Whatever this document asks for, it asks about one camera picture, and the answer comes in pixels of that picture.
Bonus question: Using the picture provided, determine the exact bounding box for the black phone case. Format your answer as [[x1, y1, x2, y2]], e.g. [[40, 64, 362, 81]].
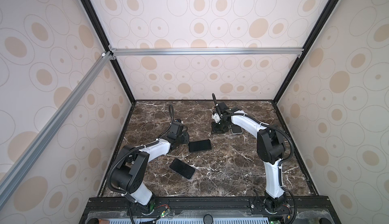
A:
[[188, 139, 212, 153]]

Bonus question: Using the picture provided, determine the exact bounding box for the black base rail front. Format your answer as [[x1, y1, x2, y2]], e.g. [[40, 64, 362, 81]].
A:
[[80, 196, 340, 224]]

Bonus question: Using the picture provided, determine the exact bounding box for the silver aluminium rail back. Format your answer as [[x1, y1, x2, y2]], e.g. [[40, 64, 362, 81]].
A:
[[111, 47, 304, 57]]

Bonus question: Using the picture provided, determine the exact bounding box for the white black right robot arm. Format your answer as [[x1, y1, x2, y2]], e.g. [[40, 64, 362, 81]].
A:
[[212, 100, 294, 213]]

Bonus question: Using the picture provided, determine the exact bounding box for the silver aluminium rail left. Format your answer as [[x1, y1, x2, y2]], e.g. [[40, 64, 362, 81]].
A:
[[1, 51, 113, 208]]

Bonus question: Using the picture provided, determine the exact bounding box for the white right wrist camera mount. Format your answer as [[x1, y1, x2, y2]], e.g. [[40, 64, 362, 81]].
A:
[[212, 112, 221, 123]]

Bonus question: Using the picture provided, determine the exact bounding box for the black corner frame post left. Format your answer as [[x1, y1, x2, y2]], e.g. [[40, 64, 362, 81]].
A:
[[80, 0, 136, 104]]

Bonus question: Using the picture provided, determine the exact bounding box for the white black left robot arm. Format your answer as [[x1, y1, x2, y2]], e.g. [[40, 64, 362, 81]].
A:
[[106, 119, 189, 212]]

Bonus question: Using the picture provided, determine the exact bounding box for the silver aluminium rail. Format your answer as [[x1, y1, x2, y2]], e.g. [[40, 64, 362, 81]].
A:
[[1, 51, 113, 208], [111, 47, 304, 57]]

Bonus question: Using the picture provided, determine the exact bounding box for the blue smartphone black screen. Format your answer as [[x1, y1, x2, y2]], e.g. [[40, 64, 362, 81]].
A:
[[231, 124, 243, 134]]

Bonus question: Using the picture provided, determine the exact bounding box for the black corner frame post right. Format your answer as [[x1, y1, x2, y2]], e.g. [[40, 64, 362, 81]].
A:
[[273, 0, 340, 105]]

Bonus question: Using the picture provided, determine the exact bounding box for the black corner frame post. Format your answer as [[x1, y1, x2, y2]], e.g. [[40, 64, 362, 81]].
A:
[[273, 0, 340, 105], [80, 0, 136, 104]]

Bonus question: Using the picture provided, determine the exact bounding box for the dark blue smartphone left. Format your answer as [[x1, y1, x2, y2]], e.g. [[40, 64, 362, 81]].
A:
[[169, 158, 195, 179]]

